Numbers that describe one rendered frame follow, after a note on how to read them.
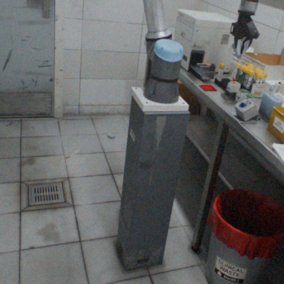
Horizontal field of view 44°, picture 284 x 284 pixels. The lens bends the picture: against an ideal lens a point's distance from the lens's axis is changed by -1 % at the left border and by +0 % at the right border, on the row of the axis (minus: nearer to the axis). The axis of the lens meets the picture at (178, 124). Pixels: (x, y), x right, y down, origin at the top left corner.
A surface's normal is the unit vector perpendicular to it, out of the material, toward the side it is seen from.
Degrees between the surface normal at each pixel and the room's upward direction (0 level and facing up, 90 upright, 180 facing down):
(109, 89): 90
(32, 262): 0
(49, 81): 90
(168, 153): 90
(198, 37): 90
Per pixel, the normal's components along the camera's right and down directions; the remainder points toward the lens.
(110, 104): 0.36, 0.45
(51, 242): 0.15, -0.89
